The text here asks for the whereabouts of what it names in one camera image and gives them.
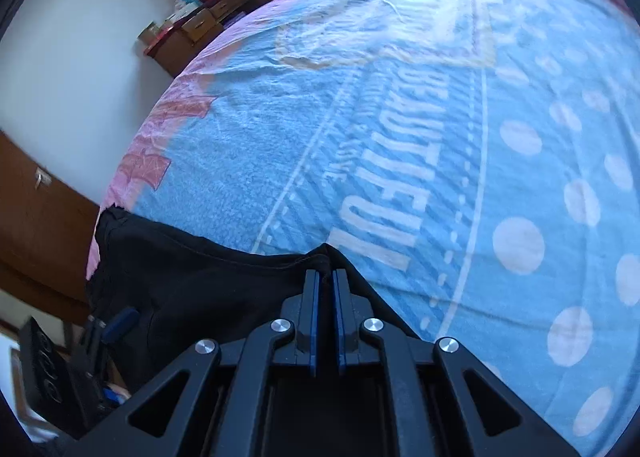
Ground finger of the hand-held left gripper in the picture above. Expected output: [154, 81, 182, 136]
[80, 306, 140, 388]
[97, 384, 126, 408]

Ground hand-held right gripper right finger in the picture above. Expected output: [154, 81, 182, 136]
[332, 269, 582, 457]

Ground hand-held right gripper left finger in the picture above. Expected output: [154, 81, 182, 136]
[62, 269, 322, 457]

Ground black pants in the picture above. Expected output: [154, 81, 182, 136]
[85, 207, 426, 398]

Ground brown wooden door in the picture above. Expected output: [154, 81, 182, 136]
[0, 129, 102, 325]

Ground polka dot printed bed sheet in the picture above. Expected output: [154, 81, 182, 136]
[87, 0, 640, 457]

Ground brown wooden desk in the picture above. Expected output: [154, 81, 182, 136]
[137, 0, 279, 78]

